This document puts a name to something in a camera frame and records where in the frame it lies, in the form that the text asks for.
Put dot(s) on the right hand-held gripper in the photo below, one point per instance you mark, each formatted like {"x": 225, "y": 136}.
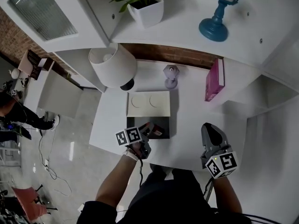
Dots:
{"x": 222, "y": 164}

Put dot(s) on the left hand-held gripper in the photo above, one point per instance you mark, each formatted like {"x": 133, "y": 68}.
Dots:
{"x": 129, "y": 136}

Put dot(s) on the red and black cylinder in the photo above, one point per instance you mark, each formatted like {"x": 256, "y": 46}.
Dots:
{"x": 158, "y": 132}

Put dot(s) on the grey box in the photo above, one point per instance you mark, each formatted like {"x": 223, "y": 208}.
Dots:
{"x": 149, "y": 106}

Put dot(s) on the person's left forearm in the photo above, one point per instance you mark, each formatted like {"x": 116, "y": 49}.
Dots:
{"x": 114, "y": 181}

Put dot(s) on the person's right forearm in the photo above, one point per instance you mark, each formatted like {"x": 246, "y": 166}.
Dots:
{"x": 227, "y": 195}

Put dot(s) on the person's left hand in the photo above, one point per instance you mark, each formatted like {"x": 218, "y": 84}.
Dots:
{"x": 135, "y": 150}

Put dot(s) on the white desk with shelves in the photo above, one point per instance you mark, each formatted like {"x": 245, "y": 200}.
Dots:
{"x": 198, "y": 115}

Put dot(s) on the white wristband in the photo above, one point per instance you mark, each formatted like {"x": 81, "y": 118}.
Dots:
{"x": 131, "y": 155}

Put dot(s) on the pink book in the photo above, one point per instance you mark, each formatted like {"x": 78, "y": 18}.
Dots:
{"x": 213, "y": 80}

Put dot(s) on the small purple ornament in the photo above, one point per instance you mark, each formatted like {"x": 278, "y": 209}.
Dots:
{"x": 171, "y": 74}

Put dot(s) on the white shade table lamp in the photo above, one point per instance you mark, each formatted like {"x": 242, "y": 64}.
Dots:
{"x": 112, "y": 66}

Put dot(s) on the person's black trousers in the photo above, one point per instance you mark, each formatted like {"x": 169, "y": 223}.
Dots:
{"x": 168, "y": 202}

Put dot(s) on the white side table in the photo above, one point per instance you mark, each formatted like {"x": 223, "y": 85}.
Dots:
{"x": 60, "y": 94}

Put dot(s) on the white power strip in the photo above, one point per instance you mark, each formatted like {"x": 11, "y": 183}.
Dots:
{"x": 46, "y": 163}

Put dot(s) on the blue lantern ornament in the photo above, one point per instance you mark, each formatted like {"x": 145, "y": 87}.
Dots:
{"x": 213, "y": 27}

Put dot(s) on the potted plant white pot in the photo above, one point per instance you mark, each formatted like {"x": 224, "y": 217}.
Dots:
{"x": 147, "y": 10}

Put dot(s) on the black file holder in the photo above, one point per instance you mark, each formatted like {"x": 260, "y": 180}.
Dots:
{"x": 30, "y": 64}

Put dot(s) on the red chair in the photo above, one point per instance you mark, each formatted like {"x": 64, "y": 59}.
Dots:
{"x": 30, "y": 202}

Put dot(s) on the white round ball lamp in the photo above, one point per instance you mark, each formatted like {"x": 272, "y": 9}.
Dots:
{"x": 15, "y": 73}

